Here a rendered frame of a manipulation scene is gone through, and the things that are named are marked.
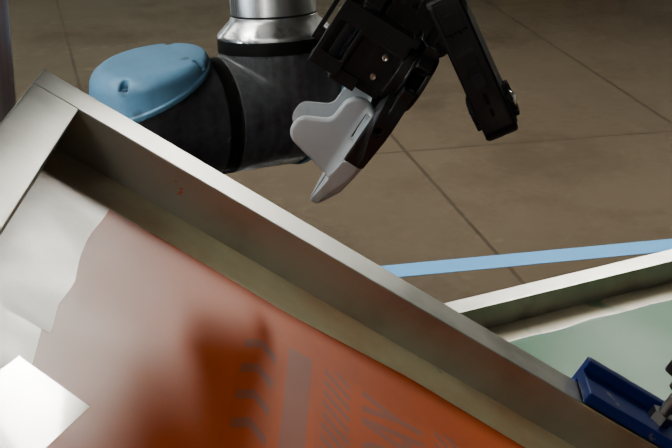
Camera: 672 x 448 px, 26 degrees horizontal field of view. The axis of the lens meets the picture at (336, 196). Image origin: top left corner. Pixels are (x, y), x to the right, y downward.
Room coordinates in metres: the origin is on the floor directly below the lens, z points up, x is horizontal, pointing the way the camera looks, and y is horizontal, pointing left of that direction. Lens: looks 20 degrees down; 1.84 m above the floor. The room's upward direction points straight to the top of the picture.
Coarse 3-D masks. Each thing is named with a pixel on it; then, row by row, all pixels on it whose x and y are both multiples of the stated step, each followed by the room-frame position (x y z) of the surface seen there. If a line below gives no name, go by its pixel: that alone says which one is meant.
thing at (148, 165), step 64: (0, 128) 0.91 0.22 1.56; (64, 128) 0.96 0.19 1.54; (128, 128) 1.03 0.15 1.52; (0, 192) 0.82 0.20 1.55; (192, 192) 1.01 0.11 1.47; (256, 256) 1.01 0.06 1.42; (320, 256) 1.01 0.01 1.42; (384, 320) 1.01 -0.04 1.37; (448, 320) 1.01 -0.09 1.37; (512, 384) 1.01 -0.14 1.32; (576, 384) 1.03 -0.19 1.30
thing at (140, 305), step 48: (96, 240) 0.90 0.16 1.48; (144, 240) 0.94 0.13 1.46; (96, 288) 0.84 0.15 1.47; (144, 288) 0.87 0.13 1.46; (192, 288) 0.91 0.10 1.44; (240, 288) 0.95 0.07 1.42; (96, 336) 0.78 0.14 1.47; (144, 336) 0.81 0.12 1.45; (192, 336) 0.85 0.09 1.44; (240, 336) 0.88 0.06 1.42; (288, 336) 0.92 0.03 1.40; (144, 384) 0.76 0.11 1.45; (192, 384) 0.79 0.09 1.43; (384, 384) 0.93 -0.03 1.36; (480, 432) 0.94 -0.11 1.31
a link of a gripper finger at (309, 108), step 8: (344, 88) 1.04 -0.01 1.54; (344, 96) 1.04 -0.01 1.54; (352, 96) 1.04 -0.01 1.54; (360, 96) 1.04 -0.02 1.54; (368, 96) 1.04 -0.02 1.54; (304, 104) 1.04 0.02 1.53; (312, 104) 1.04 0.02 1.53; (320, 104) 1.04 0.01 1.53; (328, 104) 1.04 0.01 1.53; (336, 104) 1.04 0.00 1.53; (376, 104) 1.04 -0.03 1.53; (296, 112) 1.04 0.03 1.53; (304, 112) 1.04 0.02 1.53; (312, 112) 1.04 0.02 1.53; (320, 112) 1.04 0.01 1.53; (328, 112) 1.04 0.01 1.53; (352, 136) 1.03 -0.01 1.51; (312, 192) 1.03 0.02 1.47
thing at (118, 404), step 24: (48, 336) 0.75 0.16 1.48; (48, 360) 0.73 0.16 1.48; (72, 360) 0.74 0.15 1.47; (96, 360) 0.76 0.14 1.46; (72, 384) 0.72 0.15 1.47; (96, 384) 0.73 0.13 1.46; (120, 384) 0.74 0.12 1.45; (96, 408) 0.71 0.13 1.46; (120, 408) 0.72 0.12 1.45; (144, 408) 0.73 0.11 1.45; (168, 408) 0.75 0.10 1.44; (72, 432) 0.67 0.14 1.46; (96, 432) 0.69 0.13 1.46; (120, 432) 0.70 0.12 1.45; (144, 432) 0.71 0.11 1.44; (168, 432) 0.72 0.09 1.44; (192, 432) 0.74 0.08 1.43; (216, 432) 0.75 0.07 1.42
